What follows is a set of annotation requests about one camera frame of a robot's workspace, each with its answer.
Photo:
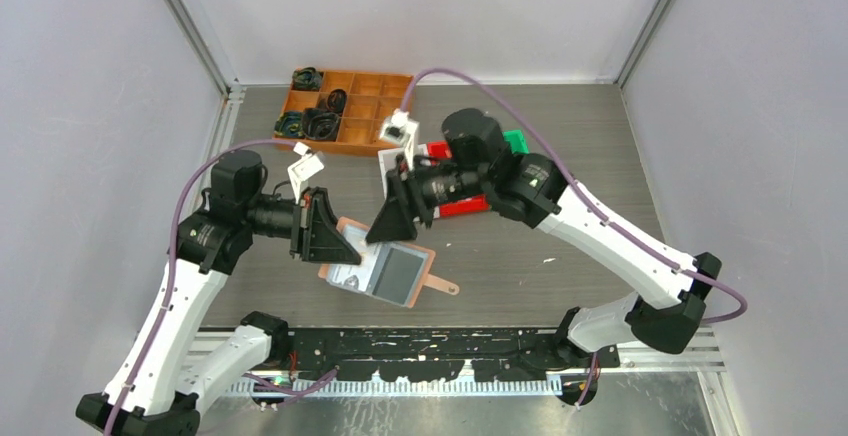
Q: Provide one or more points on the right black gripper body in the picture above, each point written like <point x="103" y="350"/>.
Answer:
<point x="416" y="192"/>

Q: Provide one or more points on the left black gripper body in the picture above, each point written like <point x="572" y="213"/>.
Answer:
<point x="298" y="231"/>

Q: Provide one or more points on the pink leather card holder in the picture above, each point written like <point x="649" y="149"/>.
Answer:
<point x="393" y="272"/>

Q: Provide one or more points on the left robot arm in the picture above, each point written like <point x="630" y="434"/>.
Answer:
<point x="154" y="392"/>

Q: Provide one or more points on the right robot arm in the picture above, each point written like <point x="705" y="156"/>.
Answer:
<point x="669" y="287"/>

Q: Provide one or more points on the white plastic bin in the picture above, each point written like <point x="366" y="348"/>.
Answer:
<point x="387" y="160"/>

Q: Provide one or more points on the red plastic bin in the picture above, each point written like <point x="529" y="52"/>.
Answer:
<point x="477" y="204"/>

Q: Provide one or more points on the orange compartment tray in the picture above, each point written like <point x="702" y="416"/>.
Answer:
<point x="339" y="111"/>

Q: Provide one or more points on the green plastic bin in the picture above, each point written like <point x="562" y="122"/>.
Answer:
<point x="516" y="141"/>

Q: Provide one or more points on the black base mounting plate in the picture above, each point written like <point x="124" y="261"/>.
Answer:
<point x="495" y="354"/>

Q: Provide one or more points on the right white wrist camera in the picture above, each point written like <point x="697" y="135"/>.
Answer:
<point x="400" y="130"/>

